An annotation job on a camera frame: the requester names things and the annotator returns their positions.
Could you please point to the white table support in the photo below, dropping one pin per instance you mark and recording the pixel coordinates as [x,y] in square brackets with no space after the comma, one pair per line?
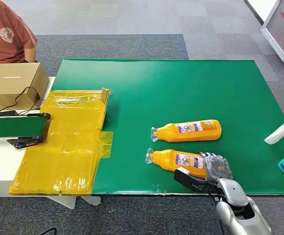
[68,201]

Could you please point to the person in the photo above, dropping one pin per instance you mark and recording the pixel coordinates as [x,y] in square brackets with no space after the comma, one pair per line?
[2,35]

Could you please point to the green table mat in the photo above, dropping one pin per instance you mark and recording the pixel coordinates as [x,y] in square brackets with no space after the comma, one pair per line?
[168,94]

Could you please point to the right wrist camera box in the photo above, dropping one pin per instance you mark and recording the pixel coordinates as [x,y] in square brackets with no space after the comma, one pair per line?
[188,180]

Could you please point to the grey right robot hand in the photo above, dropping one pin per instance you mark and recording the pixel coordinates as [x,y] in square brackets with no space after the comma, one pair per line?
[217,167]

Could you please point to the orange bottle with clear cap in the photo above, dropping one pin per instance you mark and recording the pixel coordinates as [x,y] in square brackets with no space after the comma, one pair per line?
[168,159]
[193,131]

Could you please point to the brown cardboard box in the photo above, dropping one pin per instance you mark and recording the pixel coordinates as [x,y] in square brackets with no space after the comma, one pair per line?
[10,82]

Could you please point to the yellow transparent film sheet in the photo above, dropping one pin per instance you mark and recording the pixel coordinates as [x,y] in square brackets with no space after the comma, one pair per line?
[68,146]

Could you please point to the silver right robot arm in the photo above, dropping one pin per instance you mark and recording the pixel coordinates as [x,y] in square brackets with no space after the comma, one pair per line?
[237,207]

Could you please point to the green belt conveyor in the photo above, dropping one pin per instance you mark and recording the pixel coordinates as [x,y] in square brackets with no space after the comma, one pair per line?
[12,127]

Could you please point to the flat black power adapter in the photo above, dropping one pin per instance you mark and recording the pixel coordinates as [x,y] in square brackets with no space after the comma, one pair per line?
[6,113]

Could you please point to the white plastic bottle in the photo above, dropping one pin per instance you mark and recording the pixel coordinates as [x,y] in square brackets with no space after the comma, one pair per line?
[282,129]

